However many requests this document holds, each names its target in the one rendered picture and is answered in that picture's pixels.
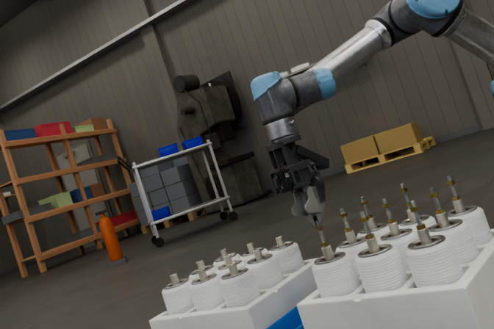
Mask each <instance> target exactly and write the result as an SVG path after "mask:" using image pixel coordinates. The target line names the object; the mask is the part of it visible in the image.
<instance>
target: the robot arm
mask: <svg viewBox="0 0 494 329"><path fill-rule="evenodd" d="M422 30H423V31H425V32H427V33H428V34H430V35H431V36H433V37H442V36H445V37H447V38H448V39H449V40H452V41H453V42H455V43H456V44H458V45H459V46H461V47H463V48H464V49H466V50H467V51H469V52H470V53H472V54H474V55H476V56H477V57H479V58H480V59H482V60H484V61H485V62H487V63H488V64H490V65H492V66H493V67H494V25H492V24H491V23H490V22H488V21H486V20H484V19H483V18H482V17H480V16H478V15H477V14H476V13H474V12H472V11H470V10H469V9H468V8H466V7H465V0H390V1H389V2H388V3H387V4H386V5H385V6H384V7H383V8H382V9H381V10H380V11H379V12H378V13H377V14H376V15H375V16H373V17H372V18H371V19H370V20H369V21H367V22H366V24H365V28H364V29H363V30H361V31H360V32H358V33H357V34H356V35H354V36H353V37H352V38H350V39H349V40H347V41H346V42H345V43H344V44H342V45H341V46H340V47H338V48H336V49H335V50H334V51H333V52H332V53H330V54H329V55H327V56H326V57H324V58H323V59H322V60H321V61H319V62H318V63H316V64H315V65H313V66H312V67H311V68H310V69H308V70H307V71H305V72H304V73H301V74H299V75H296V76H291V77H289V78H284V79H283V78H282V77H281V76H280V73H279V72H276V71H275V72H272V73H271V72H270V73H266V74H263V75H261V76H258V77H257V78H255V79H253V80H252V81H251V91H252V94H253V97H254V101H255V103H256V105H257V109H258V112H259V116H260V117H261V120H262V124H263V127H264V130H265V133H266V136H267V138H268V142H271V145H268V146H266V150H267V152H268V156H269V159H270V161H271V165H272V168H273V172H270V173H269V176H270V178H271V182H272V185H273V188H274V190H275V193H276V194H279V193H280V194H282V193H286V192H290V191H291V192H292V194H293V197H294V199H295V204H294V205H293V207H292V213H293V215H294V216H306V217H307V219H308V220H309V221H310V222H311V223H312V224H313V225H314V226H316V223H315V221H318V224H319V225H322V223H323V218H324V212H325V200H326V193H325V185H324V182H323V179H322V177H321V175H320V172H319V171H320V170H324V169H327V168H329V159H328V158H326V157H324V156H321V155H320V154H318V153H316V152H314V151H311V150H309V149H307V148H305V147H303V146H301V145H296V144H295V141H298V140H301V137H300V134H297V133H299V130H298V126H297V123H296V120H295V118H294V115H296V114H298V113H299V112H300V111H301V110H303V109H305V108H307V107H308V106H311V105H312V104H314V103H316V102H319V101H325V100H326V99H327V98H331V97H332V96H334V94H335V92H336V83H338V82H339V81H340V80H342V79H343V78H345V77H346V76H347V75H348V74H350V73H351V72H352V71H354V70H355V69H357V68H358V67H359V66H360V65H362V64H363V63H364V62H366V61H367V60H369V59H370V58H371V57H372V56H374V55H375V54H377V53H378V52H379V51H381V50H382V51H386V50H388V49H389V48H390V47H392V46H394V45H395V44H396V43H399V42H400V41H402V40H404V39H406V38H408V37H410V36H412V35H415V34H416V33H418V32H420V31H422ZM273 178H275V180H276V184H277V187H278V189H276V187H275V184H274V182H273ZM309 185H310V186H311V187H308V186H309ZM305 187H307V190H305V189H302V188H305Z"/></svg>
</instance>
